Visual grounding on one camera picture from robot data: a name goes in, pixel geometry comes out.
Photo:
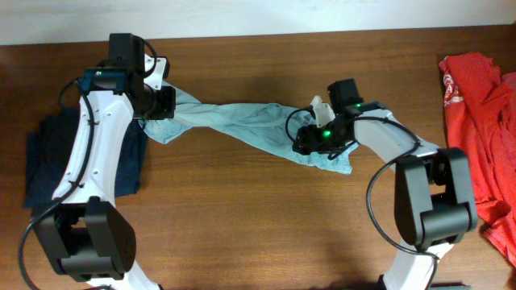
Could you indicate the red t-shirt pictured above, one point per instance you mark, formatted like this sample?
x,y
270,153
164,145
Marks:
x,y
479,109

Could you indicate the folded dark navy garment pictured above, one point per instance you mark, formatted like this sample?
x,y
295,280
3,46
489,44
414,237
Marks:
x,y
49,149

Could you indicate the light blue t-shirt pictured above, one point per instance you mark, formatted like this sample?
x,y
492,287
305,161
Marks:
x,y
273,128

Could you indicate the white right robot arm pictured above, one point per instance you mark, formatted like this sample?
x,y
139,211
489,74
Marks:
x,y
434,205

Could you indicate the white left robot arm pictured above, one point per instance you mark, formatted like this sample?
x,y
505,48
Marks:
x,y
81,232

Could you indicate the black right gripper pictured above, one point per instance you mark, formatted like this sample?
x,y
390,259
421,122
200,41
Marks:
x,y
311,140

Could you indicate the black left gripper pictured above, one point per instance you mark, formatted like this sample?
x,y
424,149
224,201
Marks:
x,y
168,108

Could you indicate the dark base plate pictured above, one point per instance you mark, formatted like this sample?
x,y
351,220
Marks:
x,y
450,287

